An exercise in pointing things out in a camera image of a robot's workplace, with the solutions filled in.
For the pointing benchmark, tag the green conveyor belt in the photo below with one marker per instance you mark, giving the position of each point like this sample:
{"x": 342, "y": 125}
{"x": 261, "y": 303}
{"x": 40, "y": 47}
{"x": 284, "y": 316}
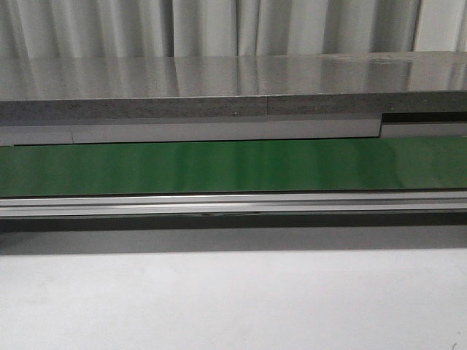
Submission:
{"x": 234, "y": 166}

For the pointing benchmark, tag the aluminium front conveyor rail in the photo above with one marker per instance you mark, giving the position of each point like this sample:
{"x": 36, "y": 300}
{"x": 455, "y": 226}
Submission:
{"x": 233, "y": 203}

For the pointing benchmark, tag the grey stone-look bench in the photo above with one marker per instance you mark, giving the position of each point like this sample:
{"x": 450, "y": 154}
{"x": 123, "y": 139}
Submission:
{"x": 71, "y": 90}

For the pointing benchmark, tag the grey rear conveyor rail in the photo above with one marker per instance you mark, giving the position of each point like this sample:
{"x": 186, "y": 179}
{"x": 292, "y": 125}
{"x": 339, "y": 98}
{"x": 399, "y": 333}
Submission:
{"x": 292, "y": 126}

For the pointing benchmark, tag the white pleated curtain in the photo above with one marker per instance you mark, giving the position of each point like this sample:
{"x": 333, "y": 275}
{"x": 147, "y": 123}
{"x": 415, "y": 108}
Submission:
{"x": 116, "y": 29}

